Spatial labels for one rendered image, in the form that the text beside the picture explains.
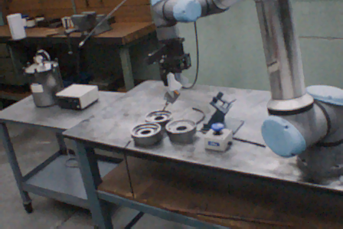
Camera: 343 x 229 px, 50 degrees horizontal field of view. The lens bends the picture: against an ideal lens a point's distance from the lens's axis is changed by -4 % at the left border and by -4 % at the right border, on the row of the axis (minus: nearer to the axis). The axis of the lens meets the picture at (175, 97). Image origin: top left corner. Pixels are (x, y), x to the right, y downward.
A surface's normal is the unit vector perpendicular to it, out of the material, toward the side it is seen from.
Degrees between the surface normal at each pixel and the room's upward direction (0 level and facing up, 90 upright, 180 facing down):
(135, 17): 90
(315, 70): 90
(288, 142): 97
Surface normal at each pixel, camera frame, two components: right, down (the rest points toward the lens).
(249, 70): -0.50, 0.38
